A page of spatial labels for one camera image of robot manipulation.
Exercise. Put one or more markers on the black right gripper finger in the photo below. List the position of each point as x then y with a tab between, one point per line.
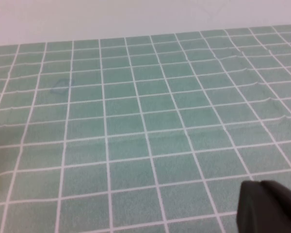
269	208

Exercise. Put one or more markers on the green white-grid tablecloth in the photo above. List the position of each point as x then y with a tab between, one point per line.
145	121

